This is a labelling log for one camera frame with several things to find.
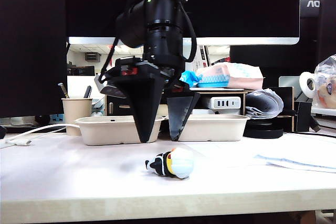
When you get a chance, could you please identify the small beige cardboard box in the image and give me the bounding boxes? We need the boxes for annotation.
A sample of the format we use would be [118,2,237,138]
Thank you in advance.
[157,104,170,116]

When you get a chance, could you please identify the blue wet wipes pack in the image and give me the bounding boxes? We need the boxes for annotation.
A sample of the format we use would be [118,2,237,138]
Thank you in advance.
[180,70,202,87]

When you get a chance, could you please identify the black plug with cable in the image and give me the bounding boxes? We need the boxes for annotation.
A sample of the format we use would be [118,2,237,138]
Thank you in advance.
[283,115,336,138]

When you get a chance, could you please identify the ceiling air conditioner unit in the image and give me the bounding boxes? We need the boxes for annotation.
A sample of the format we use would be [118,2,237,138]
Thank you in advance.
[84,52,102,62]

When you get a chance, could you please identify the white paper sheets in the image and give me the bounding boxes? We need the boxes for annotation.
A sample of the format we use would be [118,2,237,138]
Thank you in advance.
[254,153,336,174]

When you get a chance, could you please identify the black box with white lettering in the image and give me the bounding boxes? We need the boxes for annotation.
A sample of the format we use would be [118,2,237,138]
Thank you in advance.
[293,101,313,132]

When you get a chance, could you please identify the beige paper cup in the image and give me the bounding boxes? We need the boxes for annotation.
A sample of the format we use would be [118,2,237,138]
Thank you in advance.
[61,98,93,136]

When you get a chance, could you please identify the black wooden desk organizer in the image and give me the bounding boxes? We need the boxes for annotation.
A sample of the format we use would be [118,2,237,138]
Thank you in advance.
[104,87,295,133]

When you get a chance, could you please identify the pink tissue pack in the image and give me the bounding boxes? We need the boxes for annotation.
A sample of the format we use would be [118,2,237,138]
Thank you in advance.
[195,62,265,90]

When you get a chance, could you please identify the dark panel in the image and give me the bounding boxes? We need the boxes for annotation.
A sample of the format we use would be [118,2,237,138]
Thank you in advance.
[316,0,336,65]

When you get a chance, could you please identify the white tape roll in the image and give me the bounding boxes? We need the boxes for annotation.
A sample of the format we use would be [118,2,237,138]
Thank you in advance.
[299,71,319,100]

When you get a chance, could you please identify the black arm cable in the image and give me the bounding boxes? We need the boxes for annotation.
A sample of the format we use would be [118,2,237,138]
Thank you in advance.
[97,0,198,83]

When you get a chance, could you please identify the background desk monitors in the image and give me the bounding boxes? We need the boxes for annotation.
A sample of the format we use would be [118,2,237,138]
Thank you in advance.
[67,65,95,77]

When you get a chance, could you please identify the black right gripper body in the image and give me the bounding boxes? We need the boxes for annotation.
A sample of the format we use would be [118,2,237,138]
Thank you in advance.
[114,56,190,96]

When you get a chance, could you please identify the white roll-up banner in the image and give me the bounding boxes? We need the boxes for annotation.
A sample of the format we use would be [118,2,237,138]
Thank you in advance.
[194,45,211,69]

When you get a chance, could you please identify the beige paper pulp box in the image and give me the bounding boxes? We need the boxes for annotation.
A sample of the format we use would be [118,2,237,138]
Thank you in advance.
[74,115,165,146]
[165,114,250,142]

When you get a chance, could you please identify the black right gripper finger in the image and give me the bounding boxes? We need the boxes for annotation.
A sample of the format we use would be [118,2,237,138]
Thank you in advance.
[114,76,164,144]
[166,92,201,141]

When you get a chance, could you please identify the grey metallic desk object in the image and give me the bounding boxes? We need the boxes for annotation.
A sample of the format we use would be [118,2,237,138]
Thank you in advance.
[91,99,106,118]

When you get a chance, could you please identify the black AOC monitor back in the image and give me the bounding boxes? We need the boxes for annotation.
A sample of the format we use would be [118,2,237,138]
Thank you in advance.
[229,0,321,88]

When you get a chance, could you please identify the silver-tipped pen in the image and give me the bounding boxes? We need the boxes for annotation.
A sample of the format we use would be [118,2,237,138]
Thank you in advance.
[57,82,70,100]

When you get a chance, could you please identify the white desk riser shelf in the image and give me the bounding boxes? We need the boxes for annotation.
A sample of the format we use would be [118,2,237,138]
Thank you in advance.
[311,107,336,117]

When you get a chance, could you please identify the clear plastic bag with contents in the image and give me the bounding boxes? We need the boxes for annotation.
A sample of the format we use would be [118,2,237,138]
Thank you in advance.
[314,55,336,110]

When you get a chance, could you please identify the white USB charging hub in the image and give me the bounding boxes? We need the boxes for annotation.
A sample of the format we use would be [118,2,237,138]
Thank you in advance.
[211,97,242,110]

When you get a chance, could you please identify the rolled printed papers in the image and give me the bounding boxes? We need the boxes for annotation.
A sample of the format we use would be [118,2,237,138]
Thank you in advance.
[245,89,285,121]

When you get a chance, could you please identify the masked yellow black white doll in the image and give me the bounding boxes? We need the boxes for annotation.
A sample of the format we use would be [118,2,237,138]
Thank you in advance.
[144,147,195,180]

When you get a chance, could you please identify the black round disc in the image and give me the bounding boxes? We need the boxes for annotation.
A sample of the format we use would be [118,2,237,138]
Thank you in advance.
[243,120,284,140]

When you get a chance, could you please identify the large silver-bezel computer monitor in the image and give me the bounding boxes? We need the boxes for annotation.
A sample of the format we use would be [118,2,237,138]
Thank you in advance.
[65,0,300,78]

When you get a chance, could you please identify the white cable with connector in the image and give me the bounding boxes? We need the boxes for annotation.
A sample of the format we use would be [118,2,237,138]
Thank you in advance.
[5,123,82,146]

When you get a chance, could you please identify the white office partition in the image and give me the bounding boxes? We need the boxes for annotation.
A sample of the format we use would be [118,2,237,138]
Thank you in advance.
[67,76,106,98]

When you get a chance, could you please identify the black monitor with dark stand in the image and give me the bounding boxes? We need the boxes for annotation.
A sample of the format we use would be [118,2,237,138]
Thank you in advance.
[0,0,68,133]

